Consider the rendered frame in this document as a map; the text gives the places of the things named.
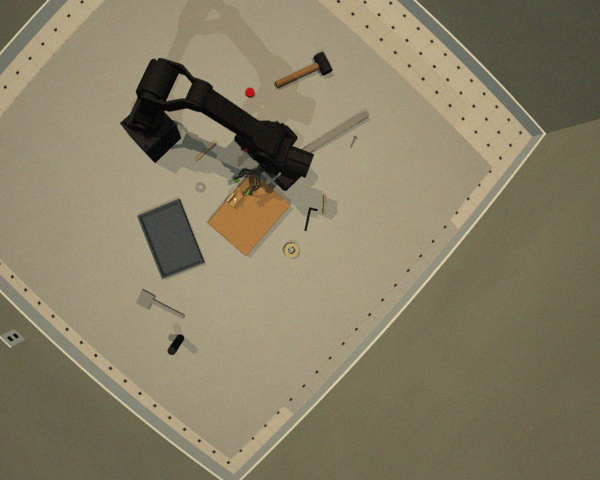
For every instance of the black-headed mallet with wooden handle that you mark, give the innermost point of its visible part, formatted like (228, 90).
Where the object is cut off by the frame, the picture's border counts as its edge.
(321, 64)

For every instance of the light wooden board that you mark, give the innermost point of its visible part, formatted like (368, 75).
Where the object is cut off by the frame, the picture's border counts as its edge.
(246, 223)

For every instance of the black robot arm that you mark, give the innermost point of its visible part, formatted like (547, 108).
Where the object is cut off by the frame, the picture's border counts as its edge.
(264, 138)

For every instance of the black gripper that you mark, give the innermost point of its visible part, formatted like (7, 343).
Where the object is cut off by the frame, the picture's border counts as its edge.
(285, 180)

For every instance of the tan cylinder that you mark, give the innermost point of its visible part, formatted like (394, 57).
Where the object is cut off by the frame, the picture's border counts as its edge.
(206, 150)

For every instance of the tan flat washer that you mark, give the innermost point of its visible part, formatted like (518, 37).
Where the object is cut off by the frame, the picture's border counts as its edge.
(291, 255)

